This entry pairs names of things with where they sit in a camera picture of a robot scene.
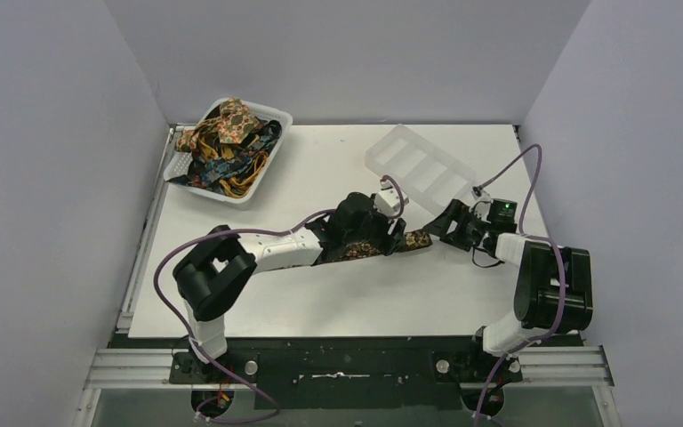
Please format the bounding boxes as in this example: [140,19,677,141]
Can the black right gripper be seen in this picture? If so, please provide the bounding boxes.
[422,199,492,251]

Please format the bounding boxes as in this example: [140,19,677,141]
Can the brown floral tie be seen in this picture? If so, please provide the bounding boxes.
[255,228,432,272]

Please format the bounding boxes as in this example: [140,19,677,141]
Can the clear compartment tray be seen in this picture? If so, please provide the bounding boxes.
[365,125,478,215]

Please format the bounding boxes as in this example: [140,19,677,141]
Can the white plastic basket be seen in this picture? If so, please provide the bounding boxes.
[163,98,293,208]

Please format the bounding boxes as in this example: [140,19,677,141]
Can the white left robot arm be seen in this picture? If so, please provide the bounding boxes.
[173,188,409,383]

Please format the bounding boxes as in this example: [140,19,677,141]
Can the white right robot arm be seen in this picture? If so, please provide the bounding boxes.
[424,198,593,357]

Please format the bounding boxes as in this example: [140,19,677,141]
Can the yellow striped tie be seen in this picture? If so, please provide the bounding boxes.
[186,139,276,198]

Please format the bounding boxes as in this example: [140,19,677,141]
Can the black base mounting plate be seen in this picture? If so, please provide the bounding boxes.
[169,335,523,416]

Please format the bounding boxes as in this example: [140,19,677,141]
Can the dark blue patterned tie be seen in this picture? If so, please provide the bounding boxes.
[175,119,283,198]

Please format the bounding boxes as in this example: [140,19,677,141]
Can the orange paisley tie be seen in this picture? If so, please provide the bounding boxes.
[175,98,265,160]

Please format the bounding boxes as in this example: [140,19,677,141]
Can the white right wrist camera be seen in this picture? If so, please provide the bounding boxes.
[470,186,493,213]

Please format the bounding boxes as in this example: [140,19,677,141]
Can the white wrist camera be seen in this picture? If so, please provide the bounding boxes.
[470,186,493,213]
[374,189,403,218]

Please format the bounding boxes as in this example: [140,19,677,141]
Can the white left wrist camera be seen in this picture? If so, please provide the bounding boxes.
[374,189,403,218]

